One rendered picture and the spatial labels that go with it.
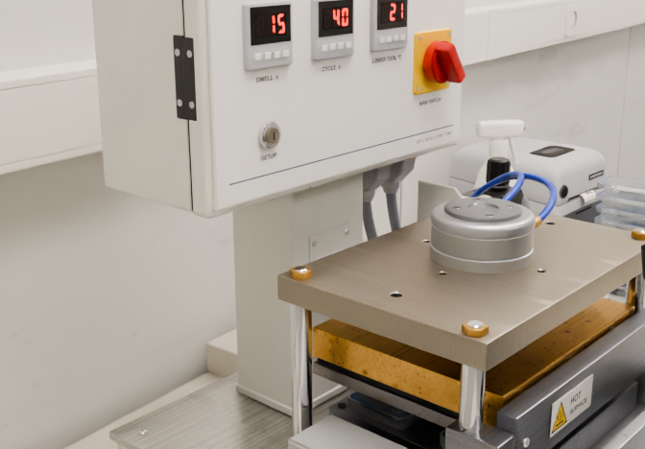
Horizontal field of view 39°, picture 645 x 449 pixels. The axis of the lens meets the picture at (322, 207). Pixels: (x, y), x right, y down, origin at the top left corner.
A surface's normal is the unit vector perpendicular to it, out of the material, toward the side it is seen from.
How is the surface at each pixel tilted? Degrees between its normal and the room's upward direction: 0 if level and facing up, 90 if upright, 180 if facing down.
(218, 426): 0
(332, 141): 90
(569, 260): 0
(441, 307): 0
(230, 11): 90
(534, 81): 90
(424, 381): 90
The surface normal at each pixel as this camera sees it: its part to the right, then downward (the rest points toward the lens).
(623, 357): 0.75, 0.18
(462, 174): -0.68, 0.13
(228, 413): 0.00, -0.96
